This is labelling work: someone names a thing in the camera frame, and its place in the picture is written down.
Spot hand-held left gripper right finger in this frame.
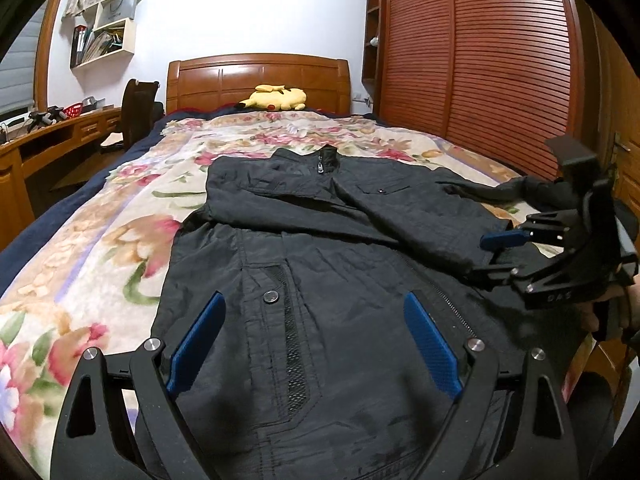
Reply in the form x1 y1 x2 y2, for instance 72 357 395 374
402 291 593 480

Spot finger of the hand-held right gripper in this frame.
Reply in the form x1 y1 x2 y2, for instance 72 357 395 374
466 255 564 287
479 210 583 252

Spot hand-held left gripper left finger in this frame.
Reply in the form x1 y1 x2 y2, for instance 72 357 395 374
50 291 226 480

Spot black jacket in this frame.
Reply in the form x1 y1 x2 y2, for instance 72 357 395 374
132 144 621 480

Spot person's right hand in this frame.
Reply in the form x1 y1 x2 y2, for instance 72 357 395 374
580 272 640 336

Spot floral blanket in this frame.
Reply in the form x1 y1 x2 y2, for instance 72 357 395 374
0 110 596 466

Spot wooden bed footboard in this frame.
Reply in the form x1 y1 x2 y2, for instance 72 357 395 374
562 335 626 413

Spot wooden slatted wardrobe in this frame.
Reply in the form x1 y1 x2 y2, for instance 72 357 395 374
377 0 640 196

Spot open wooden shelf column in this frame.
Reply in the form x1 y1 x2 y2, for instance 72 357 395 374
361 0 383 96

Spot dark wooden chair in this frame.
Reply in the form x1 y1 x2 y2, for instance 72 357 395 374
100 79 166 153

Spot wooden desk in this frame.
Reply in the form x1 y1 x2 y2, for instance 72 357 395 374
0 105 123 251

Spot yellow plush toy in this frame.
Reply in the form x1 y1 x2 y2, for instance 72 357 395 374
235 83 307 112

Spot wooden headboard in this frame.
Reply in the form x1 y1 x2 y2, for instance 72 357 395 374
166 54 352 116

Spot black device on desk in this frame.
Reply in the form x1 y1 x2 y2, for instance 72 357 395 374
27 106 66 133

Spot grey window blind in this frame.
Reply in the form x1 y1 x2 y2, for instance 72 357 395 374
0 5 51 116

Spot white wall shelves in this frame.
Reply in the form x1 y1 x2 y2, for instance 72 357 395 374
61 0 147 69

